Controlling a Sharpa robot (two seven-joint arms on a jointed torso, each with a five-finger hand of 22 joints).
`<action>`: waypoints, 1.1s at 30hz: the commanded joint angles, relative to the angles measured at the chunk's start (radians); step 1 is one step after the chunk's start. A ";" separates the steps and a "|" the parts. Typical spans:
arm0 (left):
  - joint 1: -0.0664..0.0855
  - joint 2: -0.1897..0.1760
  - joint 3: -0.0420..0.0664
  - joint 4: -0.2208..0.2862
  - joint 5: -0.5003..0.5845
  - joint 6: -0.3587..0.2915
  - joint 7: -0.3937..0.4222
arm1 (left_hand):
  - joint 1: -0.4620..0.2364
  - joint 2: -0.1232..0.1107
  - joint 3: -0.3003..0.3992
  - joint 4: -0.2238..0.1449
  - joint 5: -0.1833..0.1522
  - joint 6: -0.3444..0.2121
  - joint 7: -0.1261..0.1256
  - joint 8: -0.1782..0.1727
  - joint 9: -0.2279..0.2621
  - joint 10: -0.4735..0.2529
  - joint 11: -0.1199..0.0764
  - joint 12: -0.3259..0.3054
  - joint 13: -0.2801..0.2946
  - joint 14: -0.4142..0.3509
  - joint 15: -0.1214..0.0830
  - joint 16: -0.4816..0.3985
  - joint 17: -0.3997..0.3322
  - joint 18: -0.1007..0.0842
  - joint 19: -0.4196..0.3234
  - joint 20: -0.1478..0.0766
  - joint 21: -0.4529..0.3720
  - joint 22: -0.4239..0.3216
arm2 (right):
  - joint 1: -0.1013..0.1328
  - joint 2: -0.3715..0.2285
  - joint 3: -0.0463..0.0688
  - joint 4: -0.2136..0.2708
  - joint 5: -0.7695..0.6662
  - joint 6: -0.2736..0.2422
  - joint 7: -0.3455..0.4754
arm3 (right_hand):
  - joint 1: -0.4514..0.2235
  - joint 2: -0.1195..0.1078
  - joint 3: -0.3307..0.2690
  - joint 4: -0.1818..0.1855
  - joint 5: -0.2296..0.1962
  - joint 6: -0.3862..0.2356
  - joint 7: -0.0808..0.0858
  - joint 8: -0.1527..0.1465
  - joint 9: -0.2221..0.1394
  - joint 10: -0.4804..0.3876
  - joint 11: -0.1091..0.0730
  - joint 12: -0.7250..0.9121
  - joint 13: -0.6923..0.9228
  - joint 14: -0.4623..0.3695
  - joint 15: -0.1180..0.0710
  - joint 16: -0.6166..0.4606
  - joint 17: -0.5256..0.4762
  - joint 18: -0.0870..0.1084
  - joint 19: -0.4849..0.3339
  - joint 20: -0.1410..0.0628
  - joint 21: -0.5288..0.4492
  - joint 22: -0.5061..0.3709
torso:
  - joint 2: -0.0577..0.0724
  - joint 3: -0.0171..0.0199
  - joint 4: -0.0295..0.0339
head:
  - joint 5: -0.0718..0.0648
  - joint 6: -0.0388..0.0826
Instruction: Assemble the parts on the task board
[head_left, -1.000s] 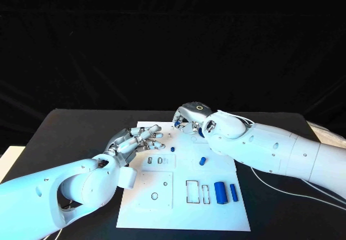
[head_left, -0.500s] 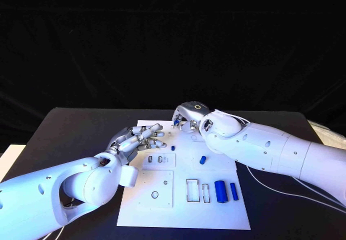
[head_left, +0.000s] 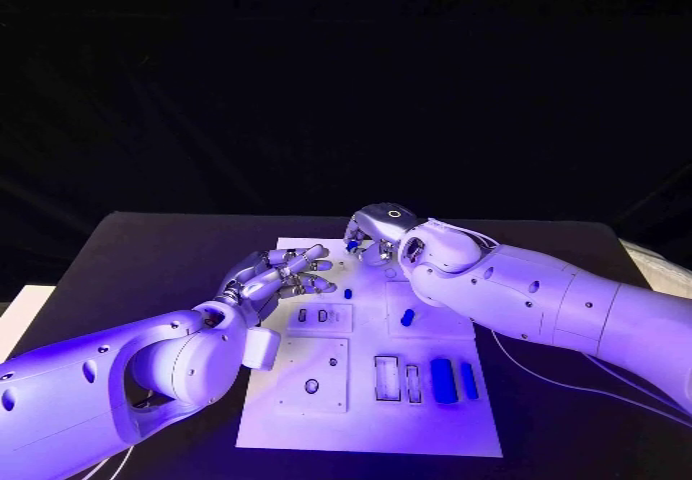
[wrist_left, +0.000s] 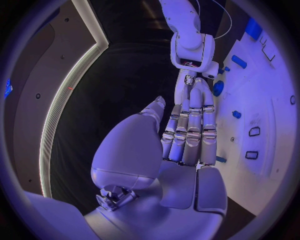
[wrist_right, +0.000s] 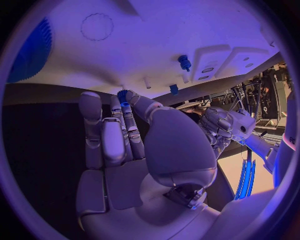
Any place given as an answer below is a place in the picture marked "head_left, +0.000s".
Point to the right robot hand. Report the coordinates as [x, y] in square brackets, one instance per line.
[386, 221]

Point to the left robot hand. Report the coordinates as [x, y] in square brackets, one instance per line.
[259, 279]

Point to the small blue peg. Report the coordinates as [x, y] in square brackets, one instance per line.
[351, 246]

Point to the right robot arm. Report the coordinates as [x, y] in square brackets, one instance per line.
[540, 296]

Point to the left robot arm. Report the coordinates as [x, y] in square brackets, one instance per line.
[64, 393]

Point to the white task board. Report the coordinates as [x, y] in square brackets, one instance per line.
[367, 423]

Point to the small blue plug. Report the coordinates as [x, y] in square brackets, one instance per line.
[347, 293]

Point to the short blue cylinder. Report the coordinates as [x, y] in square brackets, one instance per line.
[406, 317]

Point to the thick long blue cylinder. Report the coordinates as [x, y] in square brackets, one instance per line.
[444, 380]

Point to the thin long blue cylinder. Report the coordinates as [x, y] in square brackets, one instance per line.
[468, 380]

